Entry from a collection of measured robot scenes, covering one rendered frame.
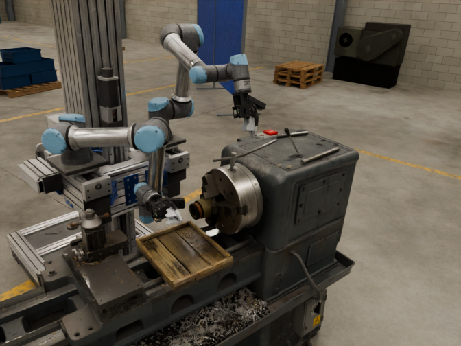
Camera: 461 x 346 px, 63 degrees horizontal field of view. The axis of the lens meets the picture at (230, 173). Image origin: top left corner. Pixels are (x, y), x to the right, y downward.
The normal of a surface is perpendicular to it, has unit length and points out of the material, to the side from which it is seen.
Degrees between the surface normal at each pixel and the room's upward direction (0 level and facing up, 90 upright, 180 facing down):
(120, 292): 0
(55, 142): 91
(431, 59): 90
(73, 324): 0
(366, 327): 0
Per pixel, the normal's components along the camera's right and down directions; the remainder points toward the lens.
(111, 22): 0.71, 0.33
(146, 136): 0.06, 0.42
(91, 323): 0.05, -0.90
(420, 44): -0.59, 0.32
